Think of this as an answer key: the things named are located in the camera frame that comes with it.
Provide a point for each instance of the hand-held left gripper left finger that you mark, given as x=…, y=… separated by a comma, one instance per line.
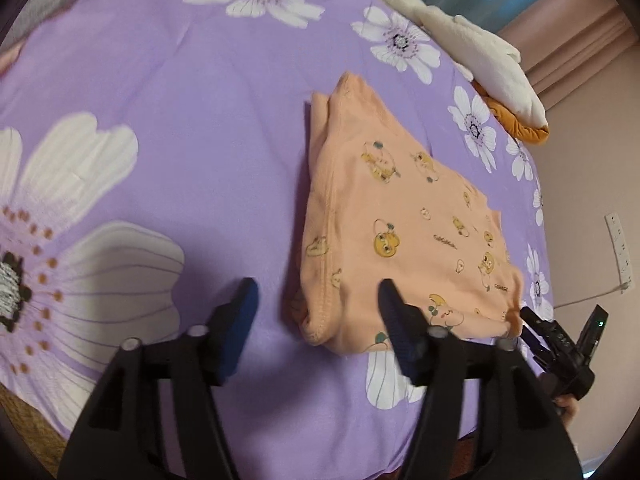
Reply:
x=240, y=320

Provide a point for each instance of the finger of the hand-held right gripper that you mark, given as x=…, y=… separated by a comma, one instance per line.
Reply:
x=541, y=355
x=535, y=322

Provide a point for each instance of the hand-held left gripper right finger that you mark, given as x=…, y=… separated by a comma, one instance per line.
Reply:
x=400, y=330

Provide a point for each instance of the orange printed child's garment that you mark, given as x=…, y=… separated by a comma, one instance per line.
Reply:
x=400, y=220

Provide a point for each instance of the person's right hand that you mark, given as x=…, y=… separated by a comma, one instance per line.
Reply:
x=565, y=405

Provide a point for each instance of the white power strip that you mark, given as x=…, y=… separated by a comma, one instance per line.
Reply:
x=619, y=250

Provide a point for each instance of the purple floral bed sheet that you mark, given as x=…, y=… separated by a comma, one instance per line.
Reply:
x=175, y=135

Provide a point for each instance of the white goose plush toy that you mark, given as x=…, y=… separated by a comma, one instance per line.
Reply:
x=480, y=55

